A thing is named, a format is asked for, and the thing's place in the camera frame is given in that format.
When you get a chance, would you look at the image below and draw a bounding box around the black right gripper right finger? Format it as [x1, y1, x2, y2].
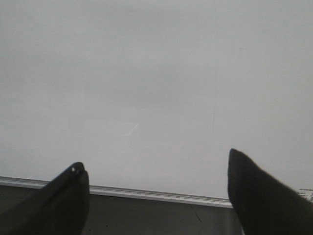
[227, 148, 313, 235]

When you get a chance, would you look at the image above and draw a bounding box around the white whiteboard with aluminium frame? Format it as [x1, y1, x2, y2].
[0, 0, 313, 207]

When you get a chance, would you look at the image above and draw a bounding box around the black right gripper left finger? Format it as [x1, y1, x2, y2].
[0, 162, 89, 235]

